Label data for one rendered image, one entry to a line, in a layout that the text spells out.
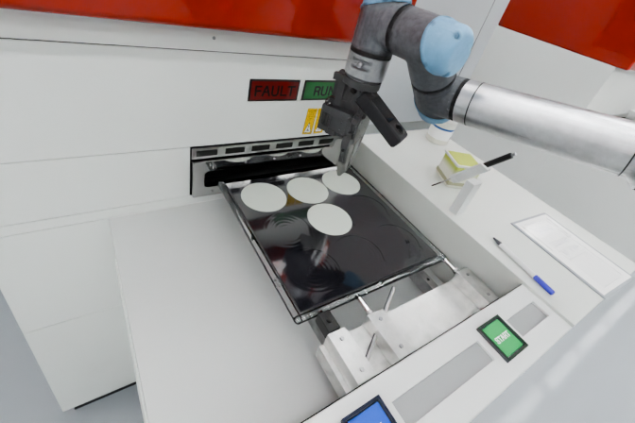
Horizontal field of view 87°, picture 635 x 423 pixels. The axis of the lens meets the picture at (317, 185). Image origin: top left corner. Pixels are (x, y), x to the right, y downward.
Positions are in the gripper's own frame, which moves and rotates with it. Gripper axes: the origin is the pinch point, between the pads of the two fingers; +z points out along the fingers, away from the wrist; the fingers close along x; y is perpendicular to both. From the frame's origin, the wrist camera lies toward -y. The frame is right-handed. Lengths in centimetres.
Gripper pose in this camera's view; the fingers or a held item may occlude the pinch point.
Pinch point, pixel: (343, 171)
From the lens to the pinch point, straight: 72.6
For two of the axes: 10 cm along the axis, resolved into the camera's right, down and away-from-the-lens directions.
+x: -4.7, 4.2, -7.8
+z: -2.2, 8.0, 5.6
